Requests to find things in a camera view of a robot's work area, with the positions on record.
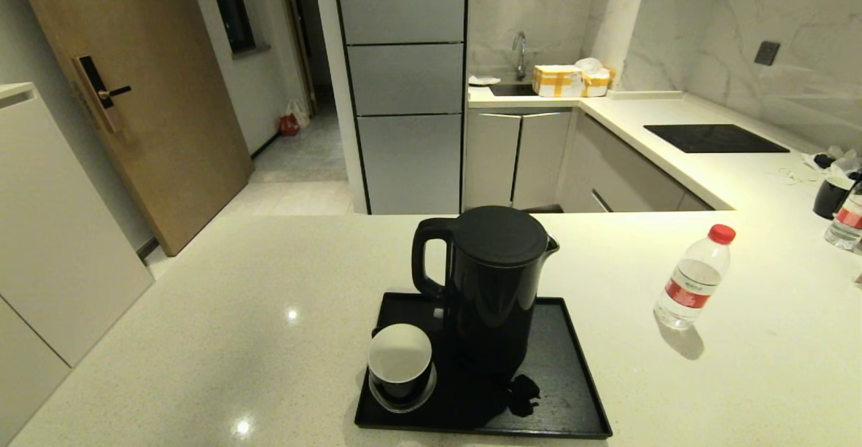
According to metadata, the black electric kettle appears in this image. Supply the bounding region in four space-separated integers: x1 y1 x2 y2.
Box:
411 205 561 382

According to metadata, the water bottle red label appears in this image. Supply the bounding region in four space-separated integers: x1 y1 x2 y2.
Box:
653 223 737 331
825 181 862 251

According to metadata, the beige lower cabinet door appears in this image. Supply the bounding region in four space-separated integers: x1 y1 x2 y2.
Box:
512 111 573 211
465 111 522 211

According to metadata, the tall grey refrigerator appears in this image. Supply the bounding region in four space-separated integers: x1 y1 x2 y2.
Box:
331 0 469 215

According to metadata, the black mug white interior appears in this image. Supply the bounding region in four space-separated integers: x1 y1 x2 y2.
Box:
813 176 855 220
368 323 434 404

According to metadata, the chrome sink faucet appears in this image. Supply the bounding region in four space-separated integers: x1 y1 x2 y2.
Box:
512 30 529 81

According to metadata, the beige drawer cabinet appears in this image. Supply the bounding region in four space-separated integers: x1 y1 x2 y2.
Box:
559 112 716 213

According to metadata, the small cardboard box yellow tape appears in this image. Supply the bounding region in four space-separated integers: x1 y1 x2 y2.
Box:
581 68 616 97

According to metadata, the black rectangular serving tray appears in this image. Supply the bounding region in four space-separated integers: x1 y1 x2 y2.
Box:
354 291 614 440

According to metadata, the dark window pane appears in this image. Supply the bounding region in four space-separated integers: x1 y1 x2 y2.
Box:
205 0 258 55

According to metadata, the black induction cooktop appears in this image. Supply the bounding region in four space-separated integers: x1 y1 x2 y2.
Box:
644 124 791 154

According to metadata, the brown wooden door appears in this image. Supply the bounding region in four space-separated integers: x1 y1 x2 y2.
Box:
12 0 255 257

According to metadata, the black gold door lock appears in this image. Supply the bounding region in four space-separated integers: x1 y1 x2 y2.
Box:
72 55 133 133

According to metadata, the white storage cabinet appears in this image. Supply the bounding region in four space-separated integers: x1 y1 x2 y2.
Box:
0 82 156 427

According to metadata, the crumpled white plastic wrapper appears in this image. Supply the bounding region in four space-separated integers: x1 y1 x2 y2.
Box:
803 145 862 180

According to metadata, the thin white cable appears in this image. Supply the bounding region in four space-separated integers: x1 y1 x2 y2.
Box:
780 166 820 186

